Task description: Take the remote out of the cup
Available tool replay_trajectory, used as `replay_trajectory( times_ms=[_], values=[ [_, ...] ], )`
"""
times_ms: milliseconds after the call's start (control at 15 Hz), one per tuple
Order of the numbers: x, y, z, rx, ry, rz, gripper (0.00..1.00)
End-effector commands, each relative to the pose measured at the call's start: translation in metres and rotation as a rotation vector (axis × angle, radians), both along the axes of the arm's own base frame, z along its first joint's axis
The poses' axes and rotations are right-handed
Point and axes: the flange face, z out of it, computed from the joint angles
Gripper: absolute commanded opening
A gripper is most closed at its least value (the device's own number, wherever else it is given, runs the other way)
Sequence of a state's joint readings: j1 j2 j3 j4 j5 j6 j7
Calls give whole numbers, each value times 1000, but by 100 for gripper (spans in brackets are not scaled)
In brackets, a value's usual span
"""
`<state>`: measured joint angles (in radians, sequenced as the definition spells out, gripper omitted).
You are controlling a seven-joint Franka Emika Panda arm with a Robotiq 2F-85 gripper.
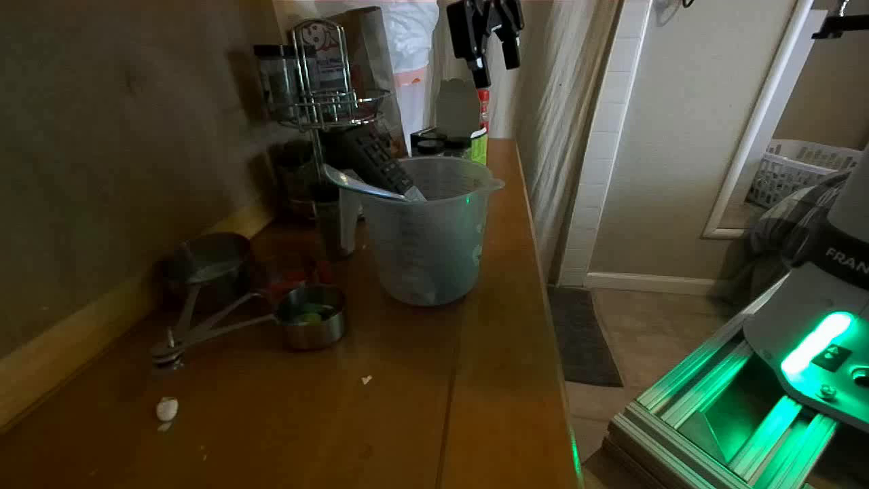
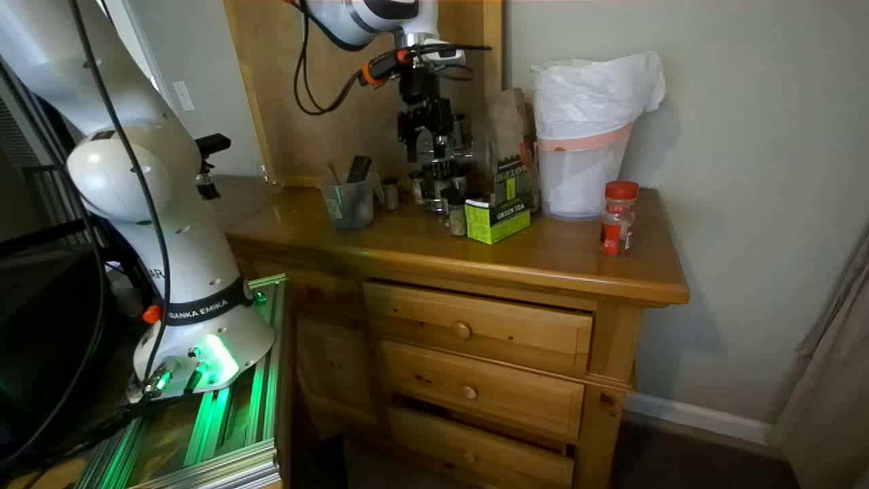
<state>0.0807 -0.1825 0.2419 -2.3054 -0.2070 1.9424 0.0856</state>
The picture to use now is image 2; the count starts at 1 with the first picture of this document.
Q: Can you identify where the red capped spice jar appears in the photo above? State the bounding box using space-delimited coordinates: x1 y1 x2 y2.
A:
599 180 637 256

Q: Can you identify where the small metal shaker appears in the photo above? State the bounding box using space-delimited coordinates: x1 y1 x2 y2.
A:
379 177 400 212

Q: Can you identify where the white lined trash bin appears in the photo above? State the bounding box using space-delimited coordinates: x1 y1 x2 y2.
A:
533 51 666 219

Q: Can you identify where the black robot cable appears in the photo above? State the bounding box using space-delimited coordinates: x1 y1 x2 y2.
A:
291 0 374 119

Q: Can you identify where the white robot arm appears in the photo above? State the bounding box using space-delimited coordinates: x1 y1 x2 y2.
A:
0 0 275 399

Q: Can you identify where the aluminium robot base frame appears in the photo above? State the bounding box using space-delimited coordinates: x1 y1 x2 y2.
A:
72 275 288 489

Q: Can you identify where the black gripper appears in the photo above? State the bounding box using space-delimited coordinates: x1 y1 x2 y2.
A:
396 67 455 173

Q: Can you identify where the brown paper bag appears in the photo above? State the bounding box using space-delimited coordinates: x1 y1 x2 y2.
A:
485 90 537 208

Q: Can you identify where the green and black box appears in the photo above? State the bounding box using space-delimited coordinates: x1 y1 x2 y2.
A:
463 199 533 245

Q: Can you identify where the wooden dresser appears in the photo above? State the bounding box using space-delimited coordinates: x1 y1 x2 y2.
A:
214 177 690 489

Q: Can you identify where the beige curtain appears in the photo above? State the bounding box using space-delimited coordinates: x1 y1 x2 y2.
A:
777 227 869 489

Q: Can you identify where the wooden board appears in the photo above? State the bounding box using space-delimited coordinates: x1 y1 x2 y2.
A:
223 0 501 188

